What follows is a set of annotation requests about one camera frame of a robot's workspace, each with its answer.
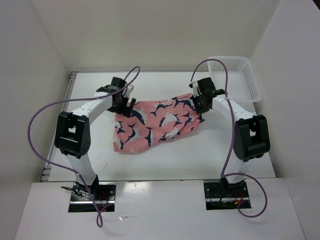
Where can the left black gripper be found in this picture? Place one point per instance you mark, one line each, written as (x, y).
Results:
(125, 110)

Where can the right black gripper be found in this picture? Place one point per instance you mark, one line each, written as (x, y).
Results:
(199, 110)

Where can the pink shark print shorts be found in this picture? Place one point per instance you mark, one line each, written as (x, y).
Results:
(154, 122)

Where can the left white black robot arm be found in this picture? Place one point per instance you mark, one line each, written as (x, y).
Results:
(73, 133)

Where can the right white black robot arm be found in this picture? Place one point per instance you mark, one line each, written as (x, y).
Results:
(249, 133)

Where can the white plastic mesh basket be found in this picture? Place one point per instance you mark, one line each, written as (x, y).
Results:
(242, 85)

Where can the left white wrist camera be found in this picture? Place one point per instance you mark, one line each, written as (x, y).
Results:
(127, 91)

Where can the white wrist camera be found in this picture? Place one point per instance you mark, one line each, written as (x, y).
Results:
(195, 88)
(127, 91)

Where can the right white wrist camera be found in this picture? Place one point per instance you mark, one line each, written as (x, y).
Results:
(195, 88)

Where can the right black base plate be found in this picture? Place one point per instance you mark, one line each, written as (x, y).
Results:
(217, 198)

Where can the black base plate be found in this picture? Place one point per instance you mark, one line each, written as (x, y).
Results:
(217, 198)
(80, 201)

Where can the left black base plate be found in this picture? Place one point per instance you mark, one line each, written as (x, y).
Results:
(80, 201)

